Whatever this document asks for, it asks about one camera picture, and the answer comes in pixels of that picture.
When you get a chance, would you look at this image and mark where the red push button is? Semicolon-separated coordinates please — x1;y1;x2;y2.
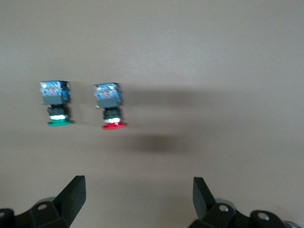
94;82;126;131

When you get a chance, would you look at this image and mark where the green push button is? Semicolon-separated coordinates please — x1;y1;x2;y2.
39;80;73;127

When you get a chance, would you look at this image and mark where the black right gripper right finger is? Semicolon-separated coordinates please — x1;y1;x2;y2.
189;177;293;228

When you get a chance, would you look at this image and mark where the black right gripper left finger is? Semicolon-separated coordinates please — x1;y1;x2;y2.
0;175;86;228

